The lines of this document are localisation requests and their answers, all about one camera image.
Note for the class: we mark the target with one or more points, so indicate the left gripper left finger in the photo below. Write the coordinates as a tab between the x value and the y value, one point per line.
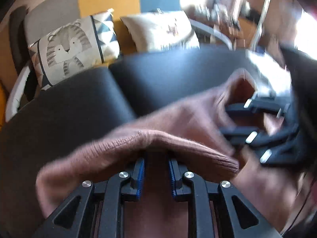
96	209

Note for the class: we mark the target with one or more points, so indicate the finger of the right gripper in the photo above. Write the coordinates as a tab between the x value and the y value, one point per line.
257	104
243	135

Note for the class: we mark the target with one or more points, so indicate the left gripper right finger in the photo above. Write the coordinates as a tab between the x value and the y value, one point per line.
216	209

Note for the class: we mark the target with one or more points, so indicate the pink knitted sweater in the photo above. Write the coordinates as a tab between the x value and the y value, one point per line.
189	128

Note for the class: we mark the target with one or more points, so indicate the cream knitted sweater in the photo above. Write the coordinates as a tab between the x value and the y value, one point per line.
279	78

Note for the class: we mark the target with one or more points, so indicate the wooden side table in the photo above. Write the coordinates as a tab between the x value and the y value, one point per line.
215	15

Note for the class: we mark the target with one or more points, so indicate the grey yellow blue sofa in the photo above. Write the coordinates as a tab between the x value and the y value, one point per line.
52	14

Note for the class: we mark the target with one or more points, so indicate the deer print cushion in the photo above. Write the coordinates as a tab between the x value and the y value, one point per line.
161	31

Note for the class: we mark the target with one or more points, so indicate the tiger print cushion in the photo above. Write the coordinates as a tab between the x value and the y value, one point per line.
73	48

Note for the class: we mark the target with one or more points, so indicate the black rolled mat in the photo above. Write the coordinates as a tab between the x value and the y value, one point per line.
18	44

